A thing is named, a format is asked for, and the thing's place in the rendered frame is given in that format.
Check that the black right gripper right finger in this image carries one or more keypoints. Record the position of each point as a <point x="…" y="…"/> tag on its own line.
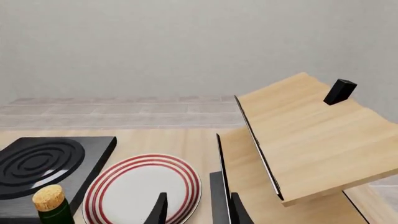
<point x="241" y="213"/>

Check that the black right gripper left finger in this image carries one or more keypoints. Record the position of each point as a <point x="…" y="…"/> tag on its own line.
<point x="161" y="211"/>

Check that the white plate with red rings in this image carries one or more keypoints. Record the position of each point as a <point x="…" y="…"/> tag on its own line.
<point x="140" y="182"/>

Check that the flat black stove plate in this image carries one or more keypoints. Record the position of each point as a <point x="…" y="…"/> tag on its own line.
<point x="93" y="145"/>

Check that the pale wooden rack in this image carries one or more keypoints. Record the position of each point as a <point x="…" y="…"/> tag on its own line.
<point x="311" y="144"/>

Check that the green bottle with cork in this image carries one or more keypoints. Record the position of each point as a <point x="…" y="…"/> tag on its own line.
<point x="51" y="205"/>

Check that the small black block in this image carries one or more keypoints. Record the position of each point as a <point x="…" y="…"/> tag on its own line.
<point x="339" y="92"/>

